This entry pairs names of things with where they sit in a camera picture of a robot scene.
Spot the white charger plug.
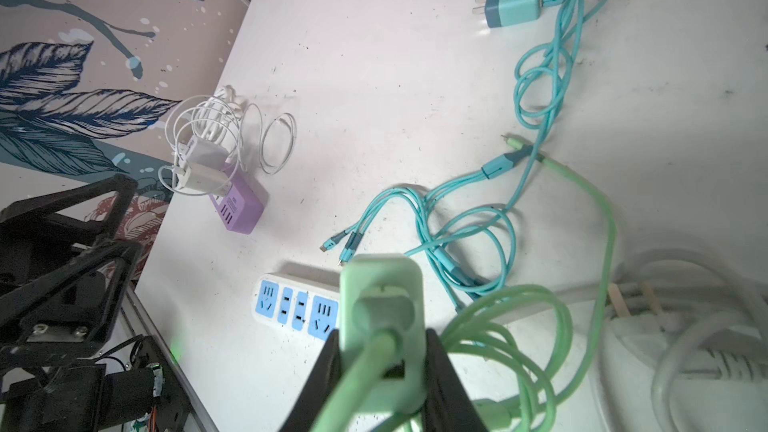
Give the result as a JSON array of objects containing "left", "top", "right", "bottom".
[{"left": 172, "top": 136, "right": 238, "bottom": 195}]

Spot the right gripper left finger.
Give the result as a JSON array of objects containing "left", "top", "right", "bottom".
[{"left": 280, "top": 329, "right": 342, "bottom": 432}]

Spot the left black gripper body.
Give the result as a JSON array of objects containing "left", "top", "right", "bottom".
[{"left": 1, "top": 174, "right": 192, "bottom": 431}]

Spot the light green charger adapter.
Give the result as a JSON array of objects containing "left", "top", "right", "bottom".
[{"left": 338, "top": 255, "right": 426, "bottom": 414}]

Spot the green teal cable tangle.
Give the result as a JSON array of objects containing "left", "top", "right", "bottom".
[{"left": 311, "top": 0, "right": 619, "bottom": 432}]

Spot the white power strip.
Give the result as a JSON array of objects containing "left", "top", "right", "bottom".
[{"left": 250, "top": 273, "right": 340, "bottom": 341}]

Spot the white charger thin cable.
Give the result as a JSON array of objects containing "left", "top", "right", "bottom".
[{"left": 157, "top": 85, "right": 299, "bottom": 198}]

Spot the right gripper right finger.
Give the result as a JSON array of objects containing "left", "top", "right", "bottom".
[{"left": 422, "top": 329, "right": 487, "bottom": 432}]

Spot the purple power strip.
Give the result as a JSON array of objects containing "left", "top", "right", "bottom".
[{"left": 209, "top": 171, "right": 269, "bottom": 235}]

